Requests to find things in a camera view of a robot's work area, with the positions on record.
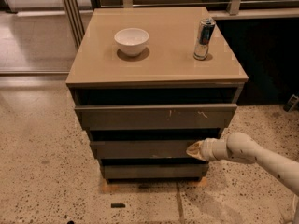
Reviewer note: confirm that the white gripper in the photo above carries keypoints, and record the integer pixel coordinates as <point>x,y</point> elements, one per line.
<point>207,149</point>

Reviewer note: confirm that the grey drawer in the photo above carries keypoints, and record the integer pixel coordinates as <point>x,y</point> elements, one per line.
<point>151,149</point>
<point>155,117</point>
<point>154,171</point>

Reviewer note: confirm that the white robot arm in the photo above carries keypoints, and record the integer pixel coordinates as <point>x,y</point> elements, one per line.
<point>241,148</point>

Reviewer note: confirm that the grey bottom drawer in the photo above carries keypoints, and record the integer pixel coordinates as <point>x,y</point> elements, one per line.
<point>154,171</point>

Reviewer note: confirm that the grey drawer cabinet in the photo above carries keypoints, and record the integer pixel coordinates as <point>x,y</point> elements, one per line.
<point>165,73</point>

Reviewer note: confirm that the grey top drawer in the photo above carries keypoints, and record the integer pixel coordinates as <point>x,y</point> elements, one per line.
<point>155,117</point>

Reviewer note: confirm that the small black floor object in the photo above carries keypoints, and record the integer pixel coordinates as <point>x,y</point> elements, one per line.
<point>118,205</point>

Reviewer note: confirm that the dark device on floor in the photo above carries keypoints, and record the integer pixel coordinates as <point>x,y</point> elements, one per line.
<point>291,104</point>

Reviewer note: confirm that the silver blue drink can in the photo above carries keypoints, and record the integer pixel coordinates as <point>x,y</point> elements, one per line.
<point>205,32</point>

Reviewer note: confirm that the white ceramic bowl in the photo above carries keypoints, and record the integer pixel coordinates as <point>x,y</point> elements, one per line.
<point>132,41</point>

